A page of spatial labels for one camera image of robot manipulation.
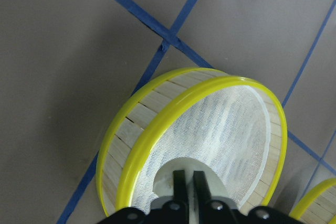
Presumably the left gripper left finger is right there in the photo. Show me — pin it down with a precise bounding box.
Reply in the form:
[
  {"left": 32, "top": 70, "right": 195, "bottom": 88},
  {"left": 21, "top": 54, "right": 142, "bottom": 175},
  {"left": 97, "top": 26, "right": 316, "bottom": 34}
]
[{"left": 173, "top": 170, "right": 189, "bottom": 223}]

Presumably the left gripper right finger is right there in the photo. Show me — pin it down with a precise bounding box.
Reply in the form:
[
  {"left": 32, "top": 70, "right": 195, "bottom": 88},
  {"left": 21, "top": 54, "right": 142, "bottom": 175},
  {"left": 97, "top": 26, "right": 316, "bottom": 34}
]
[{"left": 193, "top": 171, "right": 212, "bottom": 223}]

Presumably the white steamed bun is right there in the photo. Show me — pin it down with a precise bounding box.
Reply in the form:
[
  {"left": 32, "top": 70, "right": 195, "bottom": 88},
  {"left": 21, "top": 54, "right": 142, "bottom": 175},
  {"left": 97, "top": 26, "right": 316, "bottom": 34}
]
[{"left": 153, "top": 157, "right": 228, "bottom": 223}]

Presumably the yellow bamboo steamer tray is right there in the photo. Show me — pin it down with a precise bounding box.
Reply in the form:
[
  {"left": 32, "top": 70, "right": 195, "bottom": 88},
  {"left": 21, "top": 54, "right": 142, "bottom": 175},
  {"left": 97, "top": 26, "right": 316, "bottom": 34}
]
[{"left": 96, "top": 68, "right": 287, "bottom": 216}]

